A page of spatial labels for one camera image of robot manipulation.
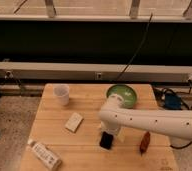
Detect brown red marker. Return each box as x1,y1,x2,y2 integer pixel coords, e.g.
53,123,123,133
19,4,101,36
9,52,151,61
139,132,150,154

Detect black eraser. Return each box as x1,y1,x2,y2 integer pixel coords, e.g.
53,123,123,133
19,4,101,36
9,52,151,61
99,132,113,150

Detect green bowl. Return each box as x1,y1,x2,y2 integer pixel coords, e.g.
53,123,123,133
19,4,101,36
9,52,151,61
106,84,137,108

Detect white plastic cup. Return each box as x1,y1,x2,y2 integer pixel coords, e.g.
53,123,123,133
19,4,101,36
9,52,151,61
53,84,70,106

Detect blue box on floor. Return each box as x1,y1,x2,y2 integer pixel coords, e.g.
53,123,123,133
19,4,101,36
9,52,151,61
164,94,181,110

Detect white labelled bottle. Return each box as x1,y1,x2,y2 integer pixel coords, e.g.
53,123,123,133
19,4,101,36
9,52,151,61
27,139,61,171

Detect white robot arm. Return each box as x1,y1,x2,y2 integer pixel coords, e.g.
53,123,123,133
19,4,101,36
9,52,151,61
98,94,192,141

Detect black hanging cable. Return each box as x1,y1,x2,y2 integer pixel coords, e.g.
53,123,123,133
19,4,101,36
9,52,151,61
116,13,154,82

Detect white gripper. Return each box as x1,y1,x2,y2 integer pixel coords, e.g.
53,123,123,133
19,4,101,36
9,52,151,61
102,125,125,142

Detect black floor cables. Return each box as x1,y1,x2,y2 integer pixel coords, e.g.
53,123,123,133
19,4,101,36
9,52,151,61
153,87,192,150

